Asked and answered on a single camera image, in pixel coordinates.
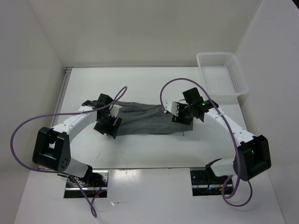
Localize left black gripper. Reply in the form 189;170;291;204
94;112;122;139

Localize grey shorts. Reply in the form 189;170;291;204
115;101;193;136

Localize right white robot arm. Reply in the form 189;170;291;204
163;88;271;183

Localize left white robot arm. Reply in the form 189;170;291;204
32;94;122;187

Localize white perforated plastic basket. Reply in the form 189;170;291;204
196;52;249;97

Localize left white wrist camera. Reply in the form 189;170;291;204
108;105;122;118

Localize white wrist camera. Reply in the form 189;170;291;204
108;105;122;118
163;101;179;117

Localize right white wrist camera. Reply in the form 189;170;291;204
163;101;179;117

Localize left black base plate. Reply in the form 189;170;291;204
64;170;109;199

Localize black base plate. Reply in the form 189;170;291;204
190;168;234;196
64;170;109;199

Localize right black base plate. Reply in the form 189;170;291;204
190;168;234;196

